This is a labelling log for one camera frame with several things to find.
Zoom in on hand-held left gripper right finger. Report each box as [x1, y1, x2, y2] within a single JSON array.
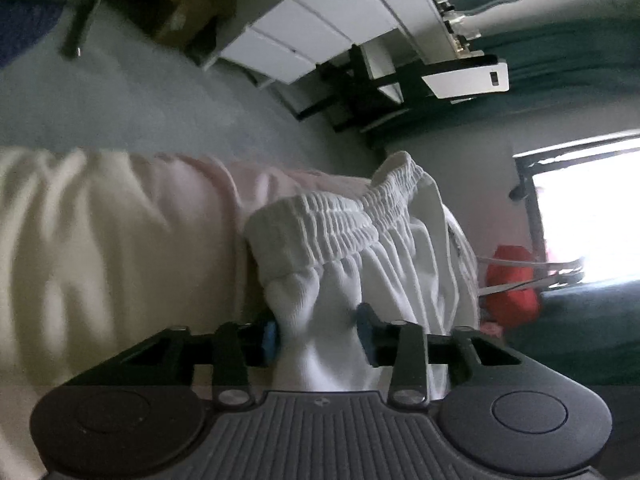
[[355, 302, 543, 409]]

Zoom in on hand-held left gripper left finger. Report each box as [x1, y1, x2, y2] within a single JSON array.
[[60, 314, 279, 409]]

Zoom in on white shorts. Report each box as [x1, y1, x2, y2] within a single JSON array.
[[243, 150, 482, 402]]

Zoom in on red bag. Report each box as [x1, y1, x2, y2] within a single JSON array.
[[486, 245, 543, 330]]

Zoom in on bed with pastel sheet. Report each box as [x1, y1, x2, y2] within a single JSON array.
[[0, 146, 451, 466]]

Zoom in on dark green curtain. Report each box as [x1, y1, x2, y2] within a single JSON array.
[[365, 10, 640, 135], [504, 285, 640, 387]]

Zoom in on black chair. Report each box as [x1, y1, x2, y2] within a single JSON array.
[[298, 44, 501, 133]]

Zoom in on window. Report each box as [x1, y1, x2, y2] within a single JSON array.
[[511, 131, 640, 295]]

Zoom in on white rectangular panel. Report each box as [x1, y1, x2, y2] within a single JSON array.
[[421, 59, 510, 101]]

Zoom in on white drawer cabinet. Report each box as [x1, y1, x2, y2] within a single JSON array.
[[216, 0, 417, 87]]

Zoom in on brown cardboard box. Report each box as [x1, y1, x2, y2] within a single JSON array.
[[152, 0, 237, 47]]

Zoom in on grey metal pole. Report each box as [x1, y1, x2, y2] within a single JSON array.
[[61, 0, 122, 57]]

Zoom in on dark blue cloth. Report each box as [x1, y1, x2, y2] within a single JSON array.
[[0, 0, 63, 73]]

